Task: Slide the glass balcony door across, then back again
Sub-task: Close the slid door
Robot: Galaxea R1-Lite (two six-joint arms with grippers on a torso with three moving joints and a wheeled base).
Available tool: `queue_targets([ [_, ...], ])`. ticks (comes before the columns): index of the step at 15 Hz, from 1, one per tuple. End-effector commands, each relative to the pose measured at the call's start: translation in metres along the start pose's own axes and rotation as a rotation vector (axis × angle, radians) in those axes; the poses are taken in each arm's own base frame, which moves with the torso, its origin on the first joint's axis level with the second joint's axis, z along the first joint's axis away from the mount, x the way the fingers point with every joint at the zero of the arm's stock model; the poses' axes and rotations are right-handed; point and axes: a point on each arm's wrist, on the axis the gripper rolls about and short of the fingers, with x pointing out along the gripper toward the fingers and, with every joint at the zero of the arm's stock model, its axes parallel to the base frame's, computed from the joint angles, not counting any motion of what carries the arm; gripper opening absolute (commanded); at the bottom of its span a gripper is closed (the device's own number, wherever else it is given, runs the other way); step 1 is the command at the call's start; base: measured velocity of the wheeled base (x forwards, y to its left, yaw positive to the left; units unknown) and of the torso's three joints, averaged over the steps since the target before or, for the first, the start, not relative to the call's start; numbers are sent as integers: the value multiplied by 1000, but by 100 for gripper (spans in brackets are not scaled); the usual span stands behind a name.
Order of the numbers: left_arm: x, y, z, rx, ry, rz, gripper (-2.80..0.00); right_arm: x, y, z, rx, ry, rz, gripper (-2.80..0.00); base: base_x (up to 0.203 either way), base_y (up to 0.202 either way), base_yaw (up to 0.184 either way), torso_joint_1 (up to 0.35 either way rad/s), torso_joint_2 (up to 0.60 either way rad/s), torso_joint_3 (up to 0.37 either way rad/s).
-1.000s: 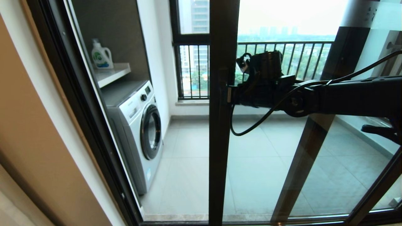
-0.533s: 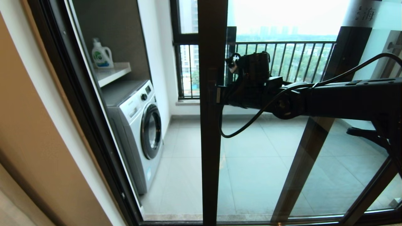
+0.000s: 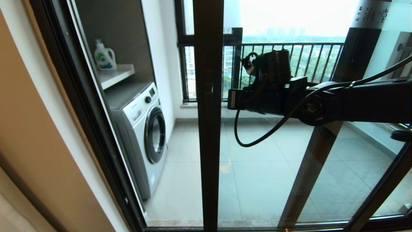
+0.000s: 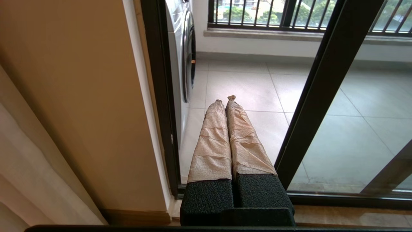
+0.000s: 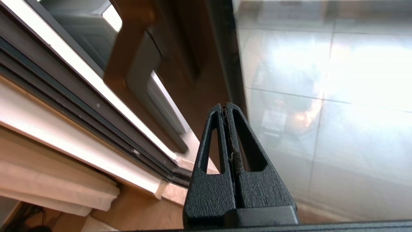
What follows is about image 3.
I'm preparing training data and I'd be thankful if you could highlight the brown cabinet niche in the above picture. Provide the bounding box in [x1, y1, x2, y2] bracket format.
[73, 0, 155, 84]

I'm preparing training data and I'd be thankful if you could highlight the dark brown sliding glass door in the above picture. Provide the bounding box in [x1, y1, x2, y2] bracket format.
[192, 0, 412, 232]

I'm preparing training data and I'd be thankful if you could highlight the white front-load washing machine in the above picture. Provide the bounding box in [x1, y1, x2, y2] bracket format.
[104, 82, 168, 201]

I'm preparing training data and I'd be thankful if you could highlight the white cabinet shelf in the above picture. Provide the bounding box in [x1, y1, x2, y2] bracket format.
[98, 64, 135, 90]

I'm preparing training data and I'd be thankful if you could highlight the black balcony railing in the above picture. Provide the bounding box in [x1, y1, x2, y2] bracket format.
[385, 52, 412, 79]
[178, 43, 345, 103]

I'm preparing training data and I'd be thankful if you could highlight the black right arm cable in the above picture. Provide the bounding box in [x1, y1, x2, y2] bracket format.
[234, 55, 412, 148]

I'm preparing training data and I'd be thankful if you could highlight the black balcony window frame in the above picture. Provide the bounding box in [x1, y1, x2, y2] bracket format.
[174, 0, 243, 103]

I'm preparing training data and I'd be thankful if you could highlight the white detergent bottle green label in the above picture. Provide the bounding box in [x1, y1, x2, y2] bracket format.
[94, 39, 117, 71]

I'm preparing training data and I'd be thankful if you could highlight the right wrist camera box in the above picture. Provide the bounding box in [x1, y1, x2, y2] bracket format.
[241, 52, 258, 76]

